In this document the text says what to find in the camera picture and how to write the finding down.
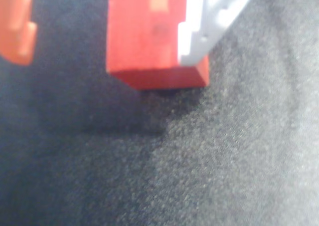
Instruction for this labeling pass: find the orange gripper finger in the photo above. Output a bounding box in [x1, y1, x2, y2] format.
[0, 0, 38, 66]

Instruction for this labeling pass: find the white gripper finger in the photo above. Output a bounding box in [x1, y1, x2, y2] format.
[177, 0, 260, 67]

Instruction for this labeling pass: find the red cube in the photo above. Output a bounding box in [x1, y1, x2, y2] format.
[106, 0, 210, 91]

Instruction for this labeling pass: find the dark grey felt mat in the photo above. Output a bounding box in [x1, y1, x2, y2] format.
[0, 0, 319, 226]

